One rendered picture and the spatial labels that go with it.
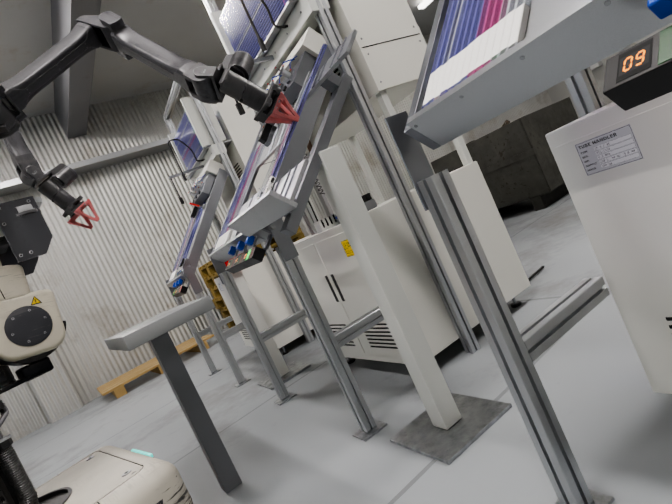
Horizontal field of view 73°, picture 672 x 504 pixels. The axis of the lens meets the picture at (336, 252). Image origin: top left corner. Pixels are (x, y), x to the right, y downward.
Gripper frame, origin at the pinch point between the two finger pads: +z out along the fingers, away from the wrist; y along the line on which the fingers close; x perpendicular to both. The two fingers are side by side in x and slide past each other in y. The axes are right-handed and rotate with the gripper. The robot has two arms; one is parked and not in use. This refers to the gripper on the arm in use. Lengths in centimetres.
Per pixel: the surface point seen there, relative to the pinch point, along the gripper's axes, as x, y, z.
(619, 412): 50, -40, 80
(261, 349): 52, 97, 42
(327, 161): 8.8, -4.2, 10.7
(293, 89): -31.5, 34.5, 3.6
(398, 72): -56, 26, 37
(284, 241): 24.8, 22.2, 14.4
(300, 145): -8.8, 26.5, 10.5
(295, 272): 32.2, 22.6, 20.9
